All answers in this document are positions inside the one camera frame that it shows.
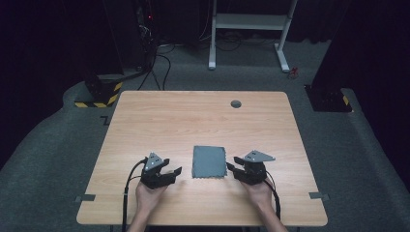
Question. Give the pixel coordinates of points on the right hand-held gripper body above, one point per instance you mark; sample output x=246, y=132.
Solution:
x=254, y=172

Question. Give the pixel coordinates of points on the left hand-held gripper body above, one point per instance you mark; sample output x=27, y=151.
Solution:
x=153, y=175

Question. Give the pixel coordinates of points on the person's right hand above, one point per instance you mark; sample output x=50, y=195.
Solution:
x=261, y=196

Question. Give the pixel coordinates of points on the person's left hand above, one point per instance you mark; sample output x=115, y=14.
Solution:
x=148, y=198

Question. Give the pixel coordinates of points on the black yellow-striped stand base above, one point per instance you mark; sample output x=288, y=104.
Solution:
x=103, y=93

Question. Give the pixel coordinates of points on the white metal stand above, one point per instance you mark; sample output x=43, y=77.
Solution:
x=251, y=22

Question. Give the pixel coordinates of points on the grey round table grommet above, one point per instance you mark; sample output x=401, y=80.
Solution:
x=236, y=104

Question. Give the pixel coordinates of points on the grey-blue cloth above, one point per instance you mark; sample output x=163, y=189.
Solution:
x=209, y=161

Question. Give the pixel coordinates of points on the grey tape piece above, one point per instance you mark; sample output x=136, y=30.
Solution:
x=318, y=195
x=86, y=197

